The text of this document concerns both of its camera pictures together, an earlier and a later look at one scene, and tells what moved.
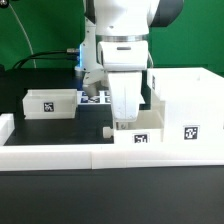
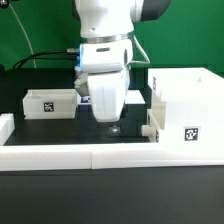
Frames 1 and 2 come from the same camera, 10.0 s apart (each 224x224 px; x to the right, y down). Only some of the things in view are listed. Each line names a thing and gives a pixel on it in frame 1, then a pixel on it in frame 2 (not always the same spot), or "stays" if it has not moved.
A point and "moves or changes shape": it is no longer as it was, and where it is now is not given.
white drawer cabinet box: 193,105 stays
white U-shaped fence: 29,157 stays
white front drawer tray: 146,130 moves or changes shape
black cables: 21,62 stays
